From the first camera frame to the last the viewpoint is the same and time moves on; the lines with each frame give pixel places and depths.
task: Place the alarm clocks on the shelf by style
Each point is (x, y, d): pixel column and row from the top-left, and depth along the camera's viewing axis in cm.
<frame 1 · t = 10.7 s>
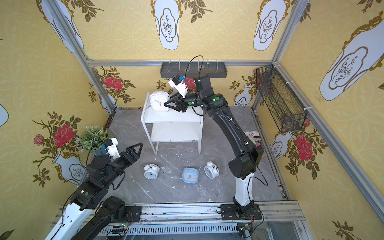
left hand: (141, 147, 70), fingers open
right hand: (165, 104, 67), fingers open
white two-tier metal shelf: (171, 126, 92), point 16 cm above the table
white twin-bell alarm clock left: (151, 171, 82), point 8 cm above the table
blue square alarm clock: (190, 175, 83), point 6 cm above the table
white twin-bell alarm clock right: (211, 170, 82), point 9 cm above the table
potted plant in grey pot: (91, 138, 83), point 19 cm above the table

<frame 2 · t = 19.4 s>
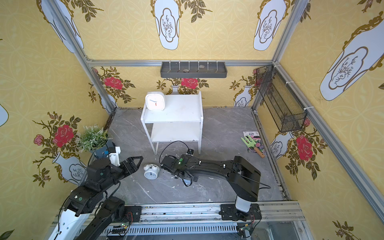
left hand: (140, 160, 72), fingers open
right hand: (182, 176, 82), fingers open
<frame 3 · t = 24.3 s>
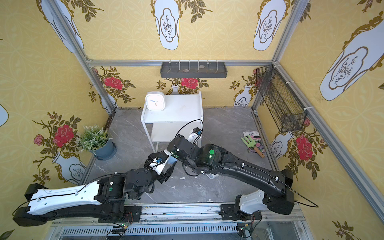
left hand: (171, 158, 65), fingers open
right hand: (171, 153, 64), fingers open
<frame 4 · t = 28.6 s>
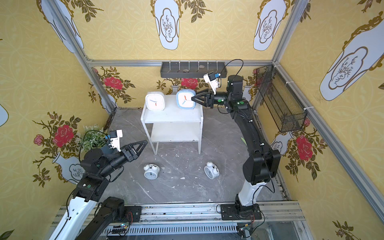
left hand: (146, 143, 66), fingers open
right hand: (191, 100, 68), fingers open
